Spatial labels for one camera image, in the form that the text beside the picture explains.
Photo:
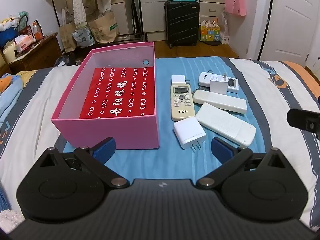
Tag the orange drink bottle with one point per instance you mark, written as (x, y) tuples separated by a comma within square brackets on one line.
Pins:
[(37, 31)]

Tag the striped bed sheet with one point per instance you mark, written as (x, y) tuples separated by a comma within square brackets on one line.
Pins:
[(37, 105)]

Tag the wooden nightstand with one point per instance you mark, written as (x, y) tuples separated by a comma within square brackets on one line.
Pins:
[(37, 57)]

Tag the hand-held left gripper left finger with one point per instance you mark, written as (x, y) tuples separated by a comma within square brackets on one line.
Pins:
[(106, 148)]

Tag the pink cardboard box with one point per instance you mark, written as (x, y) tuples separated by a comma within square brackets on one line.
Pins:
[(112, 130)]

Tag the white door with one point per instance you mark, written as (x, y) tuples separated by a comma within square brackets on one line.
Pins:
[(292, 25)]

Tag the narrow brown paper bag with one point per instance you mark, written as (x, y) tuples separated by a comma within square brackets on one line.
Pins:
[(67, 38)]

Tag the beige remote with display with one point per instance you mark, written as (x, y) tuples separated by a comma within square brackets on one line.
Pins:
[(181, 105)]

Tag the colourful gift bag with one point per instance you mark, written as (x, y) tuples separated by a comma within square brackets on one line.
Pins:
[(209, 33)]

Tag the small white cube charger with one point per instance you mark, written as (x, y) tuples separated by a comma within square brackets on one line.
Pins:
[(178, 80)]

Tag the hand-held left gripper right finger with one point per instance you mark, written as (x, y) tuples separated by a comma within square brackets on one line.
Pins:
[(222, 150)]

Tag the large white remote control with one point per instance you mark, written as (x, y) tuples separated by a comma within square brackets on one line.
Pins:
[(225, 123)]

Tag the large white plug charger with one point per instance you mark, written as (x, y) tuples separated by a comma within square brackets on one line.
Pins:
[(188, 132)]

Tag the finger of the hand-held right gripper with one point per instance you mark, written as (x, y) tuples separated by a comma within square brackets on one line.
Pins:
[(303, 121)]

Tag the large brown paper bag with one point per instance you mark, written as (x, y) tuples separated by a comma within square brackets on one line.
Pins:
[(103, 28)]

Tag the blue storage basket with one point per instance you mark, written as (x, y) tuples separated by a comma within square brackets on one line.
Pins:
[(8, 36)]

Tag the small white remote control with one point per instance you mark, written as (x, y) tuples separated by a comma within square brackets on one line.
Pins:
[(205, 78)]

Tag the red printed glasses cloth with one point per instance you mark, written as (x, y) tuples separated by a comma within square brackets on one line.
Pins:
[(120, 92)]

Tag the dark plastic bag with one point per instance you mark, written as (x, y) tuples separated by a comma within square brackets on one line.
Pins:
[(66, 60)]

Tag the red and white tissue box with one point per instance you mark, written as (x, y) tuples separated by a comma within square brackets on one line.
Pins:
[(23, 42)]

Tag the white wall charger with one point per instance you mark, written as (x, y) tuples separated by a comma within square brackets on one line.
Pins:
[(218, 86)]

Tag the pink plastic bag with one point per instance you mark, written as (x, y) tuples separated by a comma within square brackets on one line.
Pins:
[(236, 2)]

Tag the black clothes rack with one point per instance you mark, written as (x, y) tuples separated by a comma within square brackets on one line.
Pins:
[(137, 17)]

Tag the long cream remote control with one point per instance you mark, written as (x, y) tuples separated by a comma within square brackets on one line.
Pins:
[(220, 101)]

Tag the green and white plastic bag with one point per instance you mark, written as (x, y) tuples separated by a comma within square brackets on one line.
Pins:
[(83, 37)]

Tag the black suitcase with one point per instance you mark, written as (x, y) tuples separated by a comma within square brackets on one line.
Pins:
[(182, 22)]

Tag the hanging white fluffy clothes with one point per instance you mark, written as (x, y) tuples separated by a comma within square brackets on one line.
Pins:
[(81, 2)]

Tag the blue cartoon pillow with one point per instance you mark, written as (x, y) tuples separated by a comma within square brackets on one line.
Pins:
[(8, 97)]

